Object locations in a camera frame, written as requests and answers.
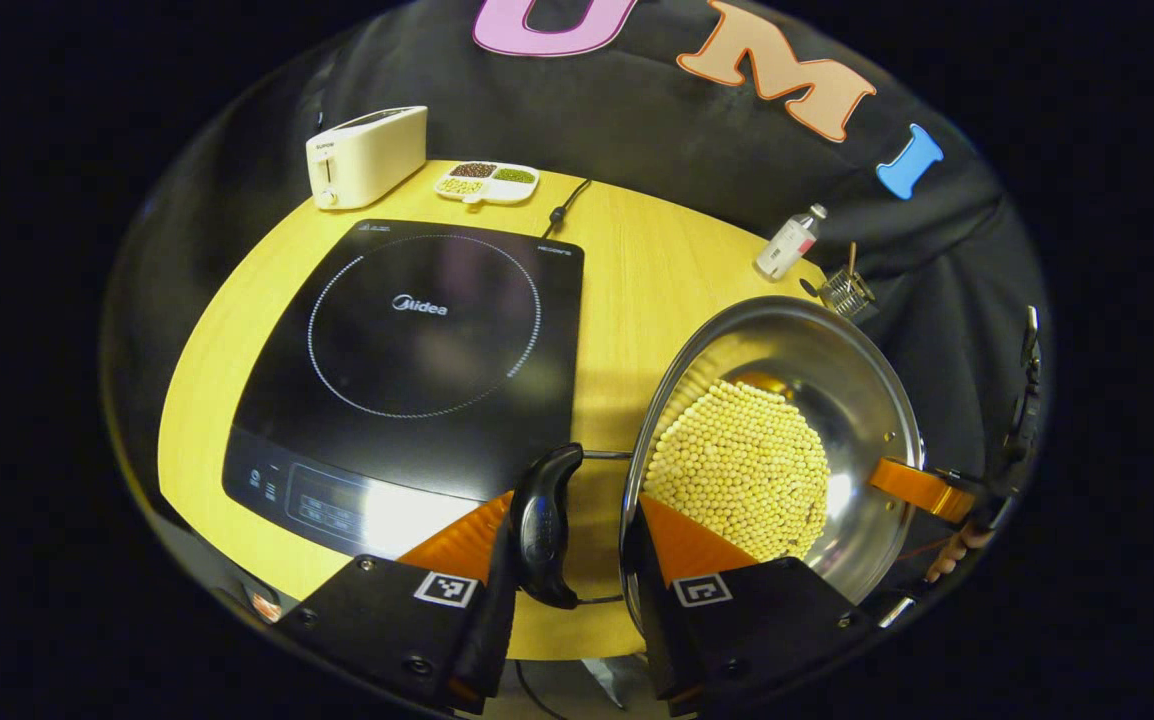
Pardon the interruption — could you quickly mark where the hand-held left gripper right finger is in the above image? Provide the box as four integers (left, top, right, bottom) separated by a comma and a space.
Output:
627, 495, 878, 716

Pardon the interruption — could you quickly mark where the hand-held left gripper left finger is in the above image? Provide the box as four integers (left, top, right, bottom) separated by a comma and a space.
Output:
277, 490, 518, 716

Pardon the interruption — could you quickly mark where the steel pot with black handles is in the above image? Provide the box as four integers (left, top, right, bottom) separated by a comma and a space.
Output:
512, 295, 928, 636

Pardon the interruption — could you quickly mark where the black induction cooktop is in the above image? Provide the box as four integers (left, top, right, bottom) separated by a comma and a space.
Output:
222, 219, 586, 561

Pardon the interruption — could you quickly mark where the pile of soybeans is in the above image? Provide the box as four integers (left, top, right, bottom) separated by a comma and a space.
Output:
642, 380, 831, 563

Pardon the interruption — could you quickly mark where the white divided dish of beans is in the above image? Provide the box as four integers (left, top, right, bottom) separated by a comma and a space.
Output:
435, 160, 540, 206

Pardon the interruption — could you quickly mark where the white toaster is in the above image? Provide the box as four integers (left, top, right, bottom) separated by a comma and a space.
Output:
306, 106, 429, 210

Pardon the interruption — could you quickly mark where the small wire basket holder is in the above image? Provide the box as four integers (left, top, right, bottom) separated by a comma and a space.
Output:
819, 265, 878, 319

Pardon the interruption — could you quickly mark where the black power cable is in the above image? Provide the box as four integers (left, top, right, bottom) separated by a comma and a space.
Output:
542, 178, 593, 239

